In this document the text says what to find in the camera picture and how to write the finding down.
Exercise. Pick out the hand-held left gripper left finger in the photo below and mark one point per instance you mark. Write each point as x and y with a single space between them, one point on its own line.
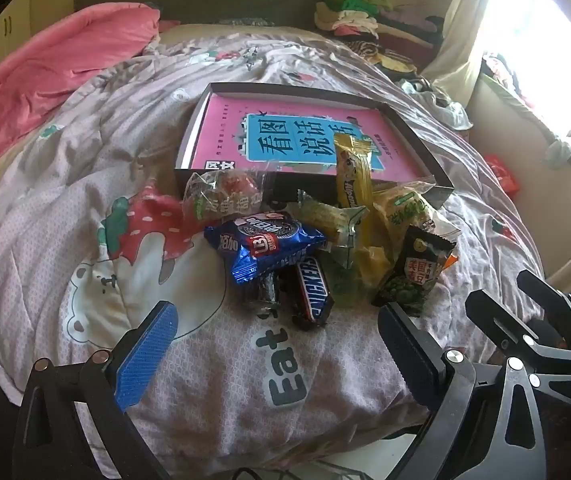
148 355

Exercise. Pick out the yellow snack packet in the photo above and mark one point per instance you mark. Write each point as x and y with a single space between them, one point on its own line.
370 265

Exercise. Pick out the pile of folded clothes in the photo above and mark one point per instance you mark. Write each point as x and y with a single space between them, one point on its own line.
365 15

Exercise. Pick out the small clear cake packet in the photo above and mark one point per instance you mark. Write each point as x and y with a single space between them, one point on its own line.
330 220

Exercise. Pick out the strawberry printed quilt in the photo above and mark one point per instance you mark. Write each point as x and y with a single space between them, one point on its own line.
65 200

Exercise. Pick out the grey hanging sock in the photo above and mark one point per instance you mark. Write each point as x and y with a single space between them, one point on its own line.
563 152

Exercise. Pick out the orange snack packet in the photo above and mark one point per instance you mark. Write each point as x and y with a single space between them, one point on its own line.
451 261

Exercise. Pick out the cream curtain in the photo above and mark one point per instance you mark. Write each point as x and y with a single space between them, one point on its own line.
470 5

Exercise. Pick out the green printed cake packet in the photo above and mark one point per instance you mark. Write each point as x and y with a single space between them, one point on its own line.
405 210

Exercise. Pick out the brown chocolate bar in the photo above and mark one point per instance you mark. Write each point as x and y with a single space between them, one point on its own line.
313 290

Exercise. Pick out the small dark candy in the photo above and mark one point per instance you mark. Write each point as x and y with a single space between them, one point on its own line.
265 292

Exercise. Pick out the blue cookie packet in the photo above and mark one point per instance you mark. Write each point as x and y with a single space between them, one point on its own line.
265 245

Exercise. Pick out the white plastic bag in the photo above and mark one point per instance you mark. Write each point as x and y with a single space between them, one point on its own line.
440 100

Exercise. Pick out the dark shallow cardboard box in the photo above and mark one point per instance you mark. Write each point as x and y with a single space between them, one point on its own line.
295 91

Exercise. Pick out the pink book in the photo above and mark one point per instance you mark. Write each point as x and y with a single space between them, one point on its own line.
225 125

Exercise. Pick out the black green pea packet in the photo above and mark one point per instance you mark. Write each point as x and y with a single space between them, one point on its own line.
415 270

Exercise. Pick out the clear red candy packet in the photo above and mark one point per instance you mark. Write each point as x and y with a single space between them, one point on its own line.
225 195

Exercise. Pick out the clothes on windowsill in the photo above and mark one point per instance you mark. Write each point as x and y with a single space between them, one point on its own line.
505 72

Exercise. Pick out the red plastic bag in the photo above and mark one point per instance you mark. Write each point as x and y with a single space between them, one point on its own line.
503 175

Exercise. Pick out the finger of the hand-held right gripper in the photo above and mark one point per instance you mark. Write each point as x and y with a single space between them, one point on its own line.
545 292
490 312

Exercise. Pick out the pink blanket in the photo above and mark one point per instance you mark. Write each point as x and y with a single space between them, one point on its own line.
40 75

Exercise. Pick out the clear green candy packet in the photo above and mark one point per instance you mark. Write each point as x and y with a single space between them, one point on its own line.
345 285

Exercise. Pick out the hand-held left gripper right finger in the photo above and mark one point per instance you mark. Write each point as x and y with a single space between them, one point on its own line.
403 335

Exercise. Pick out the gold wafer bar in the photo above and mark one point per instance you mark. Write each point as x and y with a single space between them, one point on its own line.
350 175

